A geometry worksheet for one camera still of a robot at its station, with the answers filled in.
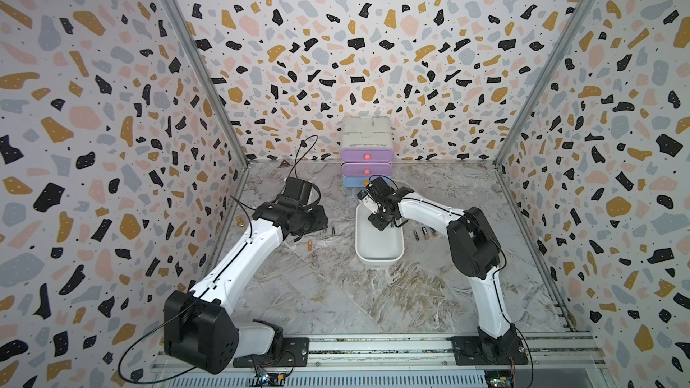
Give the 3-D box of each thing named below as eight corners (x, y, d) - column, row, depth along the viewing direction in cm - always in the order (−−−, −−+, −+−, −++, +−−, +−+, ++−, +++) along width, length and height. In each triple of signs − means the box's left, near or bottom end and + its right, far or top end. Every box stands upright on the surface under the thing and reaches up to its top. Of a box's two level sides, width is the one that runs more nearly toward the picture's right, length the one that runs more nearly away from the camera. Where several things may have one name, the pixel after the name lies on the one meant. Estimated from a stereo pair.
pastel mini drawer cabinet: (342, 191, 114) (339, 150, 96) (344, 155, 128) (342, 115, 111) (389, 191, 114) (395, 151, 97) (386, 156, 128) (391, 115, 111)
